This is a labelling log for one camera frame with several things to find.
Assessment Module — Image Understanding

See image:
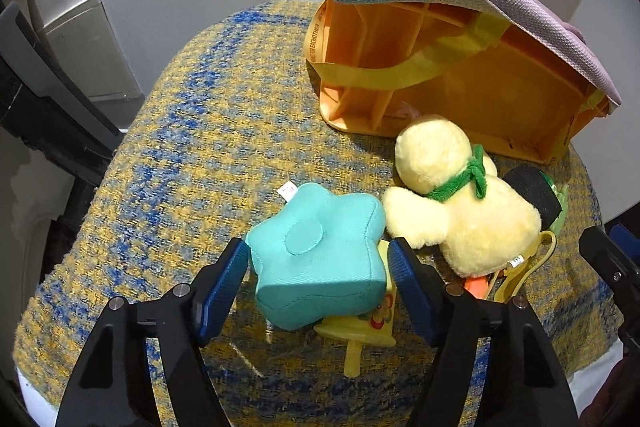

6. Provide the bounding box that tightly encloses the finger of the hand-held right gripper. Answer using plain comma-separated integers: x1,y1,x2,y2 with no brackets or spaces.
579,223,640,343

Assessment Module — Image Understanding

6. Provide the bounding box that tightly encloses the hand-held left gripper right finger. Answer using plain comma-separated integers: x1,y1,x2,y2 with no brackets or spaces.
388,237,581,427

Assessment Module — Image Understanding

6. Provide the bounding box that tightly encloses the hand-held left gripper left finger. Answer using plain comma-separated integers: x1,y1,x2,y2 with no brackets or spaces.
55,238,250,427

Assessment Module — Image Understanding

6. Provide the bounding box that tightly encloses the teal star plush toy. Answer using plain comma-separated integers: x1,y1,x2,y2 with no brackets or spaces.
244,183,388,333

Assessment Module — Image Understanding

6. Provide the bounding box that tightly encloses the yellow duck plush toy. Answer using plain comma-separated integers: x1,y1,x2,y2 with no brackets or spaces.
382,115,544,279

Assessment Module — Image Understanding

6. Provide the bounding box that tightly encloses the orange fabric storage bag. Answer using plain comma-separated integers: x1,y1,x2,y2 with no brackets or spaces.
303,0,618,164

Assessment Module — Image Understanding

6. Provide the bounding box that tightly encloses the yellow plastic toy popsicle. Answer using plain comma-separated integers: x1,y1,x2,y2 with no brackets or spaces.
314,239,398,378

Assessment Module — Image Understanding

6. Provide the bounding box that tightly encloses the yellow plastic toy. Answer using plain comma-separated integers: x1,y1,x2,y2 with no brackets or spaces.
465,230,557,304

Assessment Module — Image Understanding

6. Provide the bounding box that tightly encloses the black and green toy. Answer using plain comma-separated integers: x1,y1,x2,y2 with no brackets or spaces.
501,165,569,228

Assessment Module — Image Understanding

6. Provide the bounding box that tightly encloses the yellow blue woven tablecloth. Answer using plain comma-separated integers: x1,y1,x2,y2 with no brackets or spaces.
13,0,626,427

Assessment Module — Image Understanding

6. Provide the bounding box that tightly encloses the black office chair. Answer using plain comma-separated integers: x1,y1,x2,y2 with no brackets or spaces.
0,1,123,268

